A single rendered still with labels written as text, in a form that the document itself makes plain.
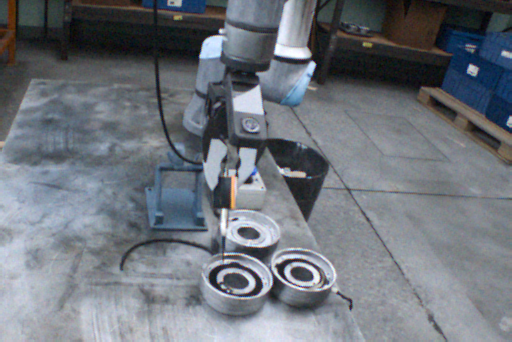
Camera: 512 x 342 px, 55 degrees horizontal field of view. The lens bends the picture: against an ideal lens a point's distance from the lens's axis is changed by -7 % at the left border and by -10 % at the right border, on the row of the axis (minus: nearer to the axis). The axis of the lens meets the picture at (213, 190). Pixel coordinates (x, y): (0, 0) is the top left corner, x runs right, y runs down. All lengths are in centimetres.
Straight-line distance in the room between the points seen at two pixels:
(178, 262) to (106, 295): 14
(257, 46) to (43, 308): 46
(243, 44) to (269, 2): 7
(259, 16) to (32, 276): 49
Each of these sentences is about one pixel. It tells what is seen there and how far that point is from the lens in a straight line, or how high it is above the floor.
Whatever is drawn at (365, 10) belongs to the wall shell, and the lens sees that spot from 523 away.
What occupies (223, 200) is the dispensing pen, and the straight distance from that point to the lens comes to 78.
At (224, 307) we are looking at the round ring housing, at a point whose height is 82.
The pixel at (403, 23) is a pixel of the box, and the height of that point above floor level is 65.
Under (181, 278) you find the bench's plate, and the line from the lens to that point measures 82.
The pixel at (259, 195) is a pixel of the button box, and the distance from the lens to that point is 100.
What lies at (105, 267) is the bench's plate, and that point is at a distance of 82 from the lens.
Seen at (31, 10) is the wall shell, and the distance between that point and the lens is 479.
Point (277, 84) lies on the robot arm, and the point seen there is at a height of 97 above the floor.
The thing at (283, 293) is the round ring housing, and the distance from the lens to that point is 80.
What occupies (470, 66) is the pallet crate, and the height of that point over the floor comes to 46.
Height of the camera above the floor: 133
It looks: 30 degrees down
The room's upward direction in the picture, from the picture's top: 11 degrees clockwise
